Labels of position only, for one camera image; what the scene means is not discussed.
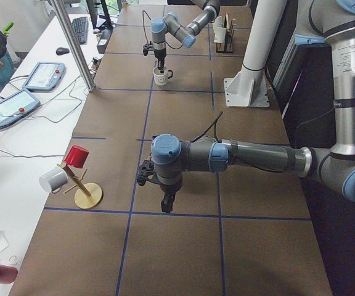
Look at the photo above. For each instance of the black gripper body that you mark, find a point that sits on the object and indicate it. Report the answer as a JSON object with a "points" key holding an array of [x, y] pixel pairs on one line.
{"points": [[159, 56], [169, 188]]}

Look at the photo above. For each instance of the white smiley mug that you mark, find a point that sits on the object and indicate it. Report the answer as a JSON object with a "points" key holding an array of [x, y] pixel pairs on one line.
{"points": [[162, 76]]}

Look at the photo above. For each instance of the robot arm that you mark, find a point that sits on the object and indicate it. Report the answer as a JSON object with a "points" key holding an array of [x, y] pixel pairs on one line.
{"points": [[331, 22], [186, 35]]}

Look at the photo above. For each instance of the red cup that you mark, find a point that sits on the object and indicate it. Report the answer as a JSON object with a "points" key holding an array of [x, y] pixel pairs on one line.
{"points": [[76, 156]]}

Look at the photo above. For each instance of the white ribbed HOME mug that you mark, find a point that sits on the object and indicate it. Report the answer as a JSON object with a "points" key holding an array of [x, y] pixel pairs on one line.
{"points": [[219, 35]]}

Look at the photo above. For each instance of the white ribbed mug left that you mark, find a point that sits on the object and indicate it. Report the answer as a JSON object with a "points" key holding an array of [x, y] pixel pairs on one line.
{"points": [[217, 23]]}

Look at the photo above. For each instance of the wooden mug tree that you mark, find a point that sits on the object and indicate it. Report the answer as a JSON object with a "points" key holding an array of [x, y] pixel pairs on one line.
{"points": [[87, 195]]}

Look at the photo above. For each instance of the black keyboard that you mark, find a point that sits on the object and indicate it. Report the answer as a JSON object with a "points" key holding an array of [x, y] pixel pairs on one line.
{"points": [[80, 27]]}

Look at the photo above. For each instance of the white mounting pillar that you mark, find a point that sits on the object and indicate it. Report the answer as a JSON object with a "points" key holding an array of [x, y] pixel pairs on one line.
{"points": [[248, 87]]}

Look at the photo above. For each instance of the black computer mouse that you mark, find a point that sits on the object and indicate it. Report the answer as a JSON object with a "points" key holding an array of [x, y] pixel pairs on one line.
{"points": [[61, 51]]}

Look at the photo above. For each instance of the white mug on tree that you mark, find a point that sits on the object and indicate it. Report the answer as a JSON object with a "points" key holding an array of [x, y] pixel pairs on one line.
{"points": [[54, 179]]}

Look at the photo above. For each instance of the teach pendant far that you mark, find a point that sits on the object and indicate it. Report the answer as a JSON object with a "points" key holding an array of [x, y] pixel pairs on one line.
{"points": [[44, 77]]}

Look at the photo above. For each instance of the teach pendant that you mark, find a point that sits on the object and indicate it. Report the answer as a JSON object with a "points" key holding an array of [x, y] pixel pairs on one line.
{"points": [[44, 77], [17, 106]]}

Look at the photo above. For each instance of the teach pendant near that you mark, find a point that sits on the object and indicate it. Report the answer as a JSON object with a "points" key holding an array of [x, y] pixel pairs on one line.
{"points": [[17, 106]]}

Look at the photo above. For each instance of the black wire mug rack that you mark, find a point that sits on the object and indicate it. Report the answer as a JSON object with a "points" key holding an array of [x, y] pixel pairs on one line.
{"points": [[227, 47]]}

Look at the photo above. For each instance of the aluminium frame post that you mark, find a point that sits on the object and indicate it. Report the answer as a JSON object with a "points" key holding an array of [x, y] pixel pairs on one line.
{"points": [[73, 43]]}

